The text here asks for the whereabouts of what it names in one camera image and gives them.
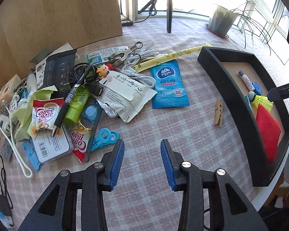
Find blue small spray bottle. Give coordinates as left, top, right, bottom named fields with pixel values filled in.
left=81, top=98, right=100, bottom=128

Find black USB cable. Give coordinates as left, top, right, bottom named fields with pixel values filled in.
left=69, top=62, right=104, bottom=97

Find small white lotion bottle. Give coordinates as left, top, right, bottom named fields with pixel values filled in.
left=238, top=70, right=255, bottom=91

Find potted spider plant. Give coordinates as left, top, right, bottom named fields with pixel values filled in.
left=186, top=0, right=273, bottom=56

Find red cloth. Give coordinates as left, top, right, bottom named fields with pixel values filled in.
left=256, top=104, right=281, bottom=164

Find black sorting tray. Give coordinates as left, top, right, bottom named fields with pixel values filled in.
left=198, top=47, right=289, bottom=187

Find green tube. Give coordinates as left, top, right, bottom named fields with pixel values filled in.
left=64, top=87, right=89, bottom=126

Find blue white paper label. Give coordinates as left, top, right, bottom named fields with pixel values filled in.
left=87, top=46, right=128, bottom=64

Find white torn foil pouch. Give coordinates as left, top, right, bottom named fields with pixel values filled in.
left=97, top=71, right=156, bottom=123

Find blue Vinda tissue pack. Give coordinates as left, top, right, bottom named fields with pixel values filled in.
left=150, top=59, right=189, bottom=109

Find short white USB cable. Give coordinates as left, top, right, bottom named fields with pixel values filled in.
left=121, top=66, right=157, bottom=89

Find wooden clothespin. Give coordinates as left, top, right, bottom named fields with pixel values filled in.
left=213, top=99, right=223, bottom=127

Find blue round cap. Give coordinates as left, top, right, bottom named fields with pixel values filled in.
left=252, top=81, right=263, bottom=95

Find long grey shoehorn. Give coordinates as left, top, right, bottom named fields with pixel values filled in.
left=83, top=107, right=103, bottom=162

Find cartoon clown keychain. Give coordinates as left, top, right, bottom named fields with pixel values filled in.
left=97, top=63, right=115, bottom=79

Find yellow paper chopstick sleeve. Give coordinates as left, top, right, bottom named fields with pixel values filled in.
left=132, top=43, right=212, bottom=73

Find black camera tripod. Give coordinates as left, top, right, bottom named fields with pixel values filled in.
left=137, top=0, right=173, bottom=33

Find white tin with barcode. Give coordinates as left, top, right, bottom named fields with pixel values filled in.
left=32, top=125, right=74, bottom=164

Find yellow green shuttlecock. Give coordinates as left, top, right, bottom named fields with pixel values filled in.
left=247, top=91, right=273, bottom=112

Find Coffee mate sachet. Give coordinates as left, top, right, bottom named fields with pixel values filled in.
left=69, top=121, right=91, bottom=163
left=28, top=98, right=64, bottom=139

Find black pen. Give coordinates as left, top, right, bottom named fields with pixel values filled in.
left=52, top=64, right=94, bottom=137

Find black flat pouch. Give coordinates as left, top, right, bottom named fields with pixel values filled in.
left=35, top=49, right=76, bottom=98

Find yellow green cleaning cloth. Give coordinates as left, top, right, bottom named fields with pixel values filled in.
left=12, top=85, right=57, bottom=141

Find metal tongs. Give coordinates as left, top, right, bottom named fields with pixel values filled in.
left=108, top=41, right=144, bottom=67

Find white coiled USB cable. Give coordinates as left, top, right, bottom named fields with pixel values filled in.
left=124, top=43, right=160, bottom=67

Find black power strip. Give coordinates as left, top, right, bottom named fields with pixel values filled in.
left=122, top=21, right=134, bottom=27

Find blue plastic clip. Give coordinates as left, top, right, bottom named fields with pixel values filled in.
left=91, top=128, right=119, bottom=152

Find white power strip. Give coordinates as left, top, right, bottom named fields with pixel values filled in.
left=0, top=93, right=20, bottom=137

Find blue plastic clothespin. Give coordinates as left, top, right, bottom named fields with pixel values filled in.
left=245, top=95, right=253, bottom=112

